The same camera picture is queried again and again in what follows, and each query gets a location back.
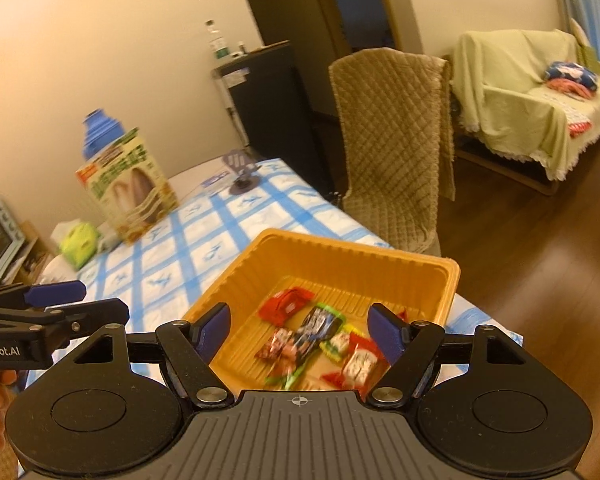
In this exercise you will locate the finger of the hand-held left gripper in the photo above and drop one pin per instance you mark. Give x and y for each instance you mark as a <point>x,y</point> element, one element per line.
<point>55,292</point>
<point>95,312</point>

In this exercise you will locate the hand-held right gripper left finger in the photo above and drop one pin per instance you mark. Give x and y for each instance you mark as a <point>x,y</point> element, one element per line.
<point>215,329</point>

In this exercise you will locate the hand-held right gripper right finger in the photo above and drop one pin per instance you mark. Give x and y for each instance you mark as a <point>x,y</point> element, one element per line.
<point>386,334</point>

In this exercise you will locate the small red candy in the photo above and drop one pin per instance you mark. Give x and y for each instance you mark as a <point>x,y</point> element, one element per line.
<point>403,316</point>

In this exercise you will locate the red snack packet with label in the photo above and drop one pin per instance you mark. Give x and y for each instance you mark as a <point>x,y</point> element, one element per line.
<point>359,365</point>

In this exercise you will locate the yellow-green candy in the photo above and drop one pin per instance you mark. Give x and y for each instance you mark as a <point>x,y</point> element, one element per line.
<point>337,344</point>

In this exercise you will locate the red-brown candy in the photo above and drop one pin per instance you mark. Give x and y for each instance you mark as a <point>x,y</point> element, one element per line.
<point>276,347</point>

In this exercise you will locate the long dark green snack pack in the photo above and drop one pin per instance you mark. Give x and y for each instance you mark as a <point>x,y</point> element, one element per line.
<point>314,329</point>

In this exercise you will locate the plain red snack packet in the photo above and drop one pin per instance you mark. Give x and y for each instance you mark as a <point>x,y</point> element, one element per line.
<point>285,305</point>

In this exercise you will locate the orange plastic tray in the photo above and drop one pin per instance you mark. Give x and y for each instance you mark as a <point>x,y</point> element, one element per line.
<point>330,265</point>

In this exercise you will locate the wooden shelf cabinet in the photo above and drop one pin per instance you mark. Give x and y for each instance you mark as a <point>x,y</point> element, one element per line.
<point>32,260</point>

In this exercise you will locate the green tissue pack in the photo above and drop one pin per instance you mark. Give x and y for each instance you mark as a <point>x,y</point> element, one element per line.
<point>77,242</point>

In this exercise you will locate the blue checked tablecloth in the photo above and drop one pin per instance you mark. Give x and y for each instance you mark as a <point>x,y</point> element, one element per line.
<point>180,260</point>

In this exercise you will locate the large sunflower seed bag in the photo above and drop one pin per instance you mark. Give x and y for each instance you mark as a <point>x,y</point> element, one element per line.
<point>130,190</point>

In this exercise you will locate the small blue-white card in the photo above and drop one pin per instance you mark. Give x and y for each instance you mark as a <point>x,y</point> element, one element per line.
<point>215,184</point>

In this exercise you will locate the phone stand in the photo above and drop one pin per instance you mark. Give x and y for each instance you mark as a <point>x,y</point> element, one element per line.
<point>240,175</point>

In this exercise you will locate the blue bottle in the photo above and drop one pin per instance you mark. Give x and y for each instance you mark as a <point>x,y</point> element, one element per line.
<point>102,132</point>

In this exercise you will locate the chair with quilted cover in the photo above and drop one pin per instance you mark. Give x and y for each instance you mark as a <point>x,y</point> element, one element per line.
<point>395,150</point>

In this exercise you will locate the black cabinet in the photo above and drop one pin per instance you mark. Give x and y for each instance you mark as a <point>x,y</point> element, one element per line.
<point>270,110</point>

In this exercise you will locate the sofa with pale green cover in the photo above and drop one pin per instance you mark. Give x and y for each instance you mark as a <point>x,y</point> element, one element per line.
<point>510,100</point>

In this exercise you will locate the clear plastic bottle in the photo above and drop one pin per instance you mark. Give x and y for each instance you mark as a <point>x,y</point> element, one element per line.
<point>216,42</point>

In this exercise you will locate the pink striped cloth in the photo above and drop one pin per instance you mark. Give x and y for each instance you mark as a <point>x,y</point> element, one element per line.
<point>572,89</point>

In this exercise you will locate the blue patterned cushion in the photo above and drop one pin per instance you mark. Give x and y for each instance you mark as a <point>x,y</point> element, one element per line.
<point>572,74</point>

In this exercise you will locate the beige sofa pillow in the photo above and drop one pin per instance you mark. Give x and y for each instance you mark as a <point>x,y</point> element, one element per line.
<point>582,42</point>

